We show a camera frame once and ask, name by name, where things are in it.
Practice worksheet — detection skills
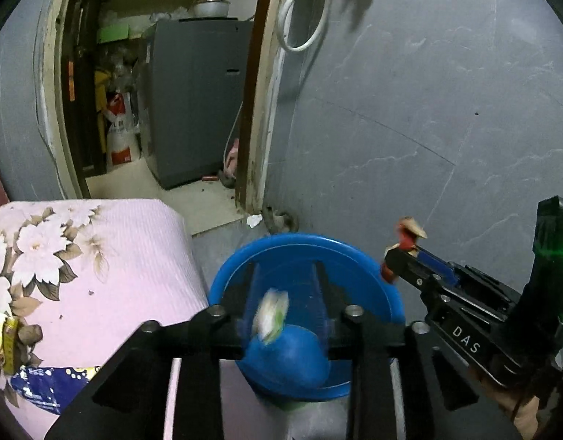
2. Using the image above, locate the white red sack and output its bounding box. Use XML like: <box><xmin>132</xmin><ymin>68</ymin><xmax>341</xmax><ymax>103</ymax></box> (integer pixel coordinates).
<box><xmin>105</xmin><ymin>89</ymin><xmax>142</xmax><ymax>168</ymax></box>

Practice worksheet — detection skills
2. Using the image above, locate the wooden door frame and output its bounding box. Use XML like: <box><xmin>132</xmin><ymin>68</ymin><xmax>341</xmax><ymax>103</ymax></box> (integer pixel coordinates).
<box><xmin>34</xmin><ymin>0</ymin><xmax>305</xmax><ymax>214</ymax></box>

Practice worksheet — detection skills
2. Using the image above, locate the pink floral tablecloth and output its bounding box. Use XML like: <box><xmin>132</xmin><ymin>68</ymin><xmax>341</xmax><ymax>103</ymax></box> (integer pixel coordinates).
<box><xmin>0</xmin><ymin>199</ymin><xmax>259</xmax><ymax>440</ymax></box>

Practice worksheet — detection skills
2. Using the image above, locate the grey appliance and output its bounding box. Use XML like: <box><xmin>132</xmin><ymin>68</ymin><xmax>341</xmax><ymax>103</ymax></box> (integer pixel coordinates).
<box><xmin>139</xmin><ymin>18</ymin><xmax>255</xmax><ymax>190</ymax></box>

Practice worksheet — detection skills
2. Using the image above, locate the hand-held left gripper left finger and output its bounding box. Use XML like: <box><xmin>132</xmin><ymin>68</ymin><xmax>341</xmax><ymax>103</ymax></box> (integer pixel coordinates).
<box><xmin>45</xmin><ymin>260</ymin><xmax>265</xmax><ymax>440</ymax></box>

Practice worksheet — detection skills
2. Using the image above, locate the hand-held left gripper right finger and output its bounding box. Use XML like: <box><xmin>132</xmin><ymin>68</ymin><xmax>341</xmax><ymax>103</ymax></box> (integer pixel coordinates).
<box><xmin>313</xmin><ymin>260</ymin><xmax>523</xmax><ymax>440</ymax></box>

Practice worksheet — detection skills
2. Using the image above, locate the person's right hand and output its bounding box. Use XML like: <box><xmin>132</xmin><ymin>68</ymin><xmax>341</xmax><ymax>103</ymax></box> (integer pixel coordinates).
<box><xmin>485</xmin><ymin>371</ymin><xmax>545</xmax><ymax>434</ymax></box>

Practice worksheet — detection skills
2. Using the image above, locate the green box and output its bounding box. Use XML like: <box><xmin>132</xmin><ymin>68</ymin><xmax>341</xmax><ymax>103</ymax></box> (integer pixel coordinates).
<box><xmin>97</xmin><ymin>23</ymin><xmax>131</xmax><ymax>42</ymax></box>

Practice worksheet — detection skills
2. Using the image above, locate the yellow wrapper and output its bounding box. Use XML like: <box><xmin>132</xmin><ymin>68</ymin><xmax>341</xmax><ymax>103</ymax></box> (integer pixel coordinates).
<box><xmin>0</xmin><ymin>312</ymin><xmax>21</xmax><ymax>374</ymax></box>

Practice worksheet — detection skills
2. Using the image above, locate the yellow bag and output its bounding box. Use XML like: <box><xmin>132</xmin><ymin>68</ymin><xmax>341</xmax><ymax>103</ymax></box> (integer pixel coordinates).
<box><xmin>95</xmin><ymin>70</ymin><xmax>110</xmax><ymax>115</ymax></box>

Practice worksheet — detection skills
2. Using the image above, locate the tan red wrapper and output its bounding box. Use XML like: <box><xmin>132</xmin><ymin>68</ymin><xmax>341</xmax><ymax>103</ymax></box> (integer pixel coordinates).
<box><xmin>380</xmin><ymin>216</ymin><xmax>429</xmax><ymax>284</ymax></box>

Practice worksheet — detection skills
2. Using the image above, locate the pink object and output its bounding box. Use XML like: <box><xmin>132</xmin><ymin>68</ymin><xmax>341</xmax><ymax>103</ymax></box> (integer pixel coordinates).
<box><xmin>224</xmin><ymin>138</ymin><xmax>240</xmax><ymax>179</ymax></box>

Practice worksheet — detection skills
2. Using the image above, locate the metal pot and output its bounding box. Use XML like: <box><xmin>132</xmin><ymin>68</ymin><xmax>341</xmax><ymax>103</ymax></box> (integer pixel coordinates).
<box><xmin>192</xmin><ymin>0</ymin><xmax>231</xmax><ymax>19</ymax></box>

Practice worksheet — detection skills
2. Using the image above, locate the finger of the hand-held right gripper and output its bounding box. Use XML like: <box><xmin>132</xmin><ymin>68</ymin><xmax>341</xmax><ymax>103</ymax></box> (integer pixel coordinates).
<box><xmin>383</xmin><ymin>246</ymin><xmax>448</xmax><ymax>304</ymax></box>
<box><xmin>416</xmin><ymin>246</ymin><xmax>462</xmax><ymax>286</ymax></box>

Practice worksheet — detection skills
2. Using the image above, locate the blue plastic basin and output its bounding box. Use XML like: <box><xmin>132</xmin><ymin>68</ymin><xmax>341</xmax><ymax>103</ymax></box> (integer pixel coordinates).
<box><xmin>208</xmin><ymin>234</ymin><xmax>406</xmax><ymax>402</ymax></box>

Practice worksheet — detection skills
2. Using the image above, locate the white cable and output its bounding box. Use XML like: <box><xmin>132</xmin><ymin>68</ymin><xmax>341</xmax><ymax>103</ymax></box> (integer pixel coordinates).
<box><xmin>279</xmin><ymin>0</ymin><xmax>334</xmax><ymax>53</ymax></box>

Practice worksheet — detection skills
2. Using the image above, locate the blue printed packet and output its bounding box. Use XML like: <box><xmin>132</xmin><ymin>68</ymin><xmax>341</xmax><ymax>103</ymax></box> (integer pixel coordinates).
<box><xmin>9</xmin><ymin>364</ymin><xmax>101</xmax><ymax>415</ymax></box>

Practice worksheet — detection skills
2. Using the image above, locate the grey floor pipe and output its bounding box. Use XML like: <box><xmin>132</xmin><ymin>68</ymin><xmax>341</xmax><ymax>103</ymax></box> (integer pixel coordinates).
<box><xmin>265</xmin><ymin>208</ymin><xmax>298</xmax><ymax>234</ymax></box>

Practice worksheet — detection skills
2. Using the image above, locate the white green wrapper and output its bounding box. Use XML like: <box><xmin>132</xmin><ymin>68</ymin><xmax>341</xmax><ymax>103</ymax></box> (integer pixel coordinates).
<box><xmin>251</xmin><ymin>288</ymin><xmax>290</xmax><ymax>344</ymax></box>

